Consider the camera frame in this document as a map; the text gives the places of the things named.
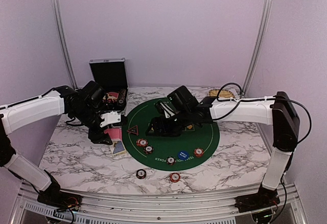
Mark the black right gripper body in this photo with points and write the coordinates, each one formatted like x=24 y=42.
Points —
x=172 y=129

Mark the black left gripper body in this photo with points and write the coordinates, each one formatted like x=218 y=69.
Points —
x=95 y=136

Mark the red-backed playing card deck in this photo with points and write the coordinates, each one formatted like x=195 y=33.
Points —
x=114 y=133

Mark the red chip stack mat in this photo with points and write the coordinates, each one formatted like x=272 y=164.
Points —
x=198 y=152
x=141 y=142

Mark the black triangular all-in button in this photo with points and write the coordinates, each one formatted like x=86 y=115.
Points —
x=133 y=130

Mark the dark 100 chips mat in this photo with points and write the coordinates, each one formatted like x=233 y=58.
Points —
x=170 y=160
x=148 y=149

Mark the dark 100 chips bottom mat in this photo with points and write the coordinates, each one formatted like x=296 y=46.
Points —
x=170 y=160

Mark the dark red 100 chip stack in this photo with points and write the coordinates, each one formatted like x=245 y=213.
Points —
x=141 y=174

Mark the orange-red 5 chip stack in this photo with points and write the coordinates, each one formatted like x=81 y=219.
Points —
x=174 y=177

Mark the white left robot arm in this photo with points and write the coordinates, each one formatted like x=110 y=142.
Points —
x=84 y=104

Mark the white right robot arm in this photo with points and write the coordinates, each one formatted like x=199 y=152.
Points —
x=277 y=111

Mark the blue-backed playing card deck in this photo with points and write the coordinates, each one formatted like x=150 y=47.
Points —
x=117 y=148

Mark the blue small blind button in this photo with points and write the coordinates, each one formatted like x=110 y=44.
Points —
x=183 y=155

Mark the green round poker mat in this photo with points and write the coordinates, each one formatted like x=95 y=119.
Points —
x=206 y=137

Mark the aluminium poker chip case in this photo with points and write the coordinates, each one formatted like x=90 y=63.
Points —
x=111 y=75

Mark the woven yellow bamboo tray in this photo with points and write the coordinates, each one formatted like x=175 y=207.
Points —
x=224 y=93

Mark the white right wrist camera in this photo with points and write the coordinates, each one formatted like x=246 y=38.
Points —
x=164 y=109

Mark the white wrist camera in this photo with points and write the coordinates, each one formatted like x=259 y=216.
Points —
x=164 y=109
x=111 y=117

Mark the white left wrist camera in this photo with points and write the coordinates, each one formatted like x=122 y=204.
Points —
x=111 y=117

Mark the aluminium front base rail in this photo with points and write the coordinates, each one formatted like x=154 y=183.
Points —
x=206 y=207

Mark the right aluminium frame post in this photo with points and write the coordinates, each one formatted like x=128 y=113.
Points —
x=258 y=44

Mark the aluminium frame post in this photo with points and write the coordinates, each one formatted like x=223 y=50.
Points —
x=258 y=44
x=63 y=44

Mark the left aluminium frame post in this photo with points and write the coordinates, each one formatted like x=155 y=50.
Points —
x=63 y=44

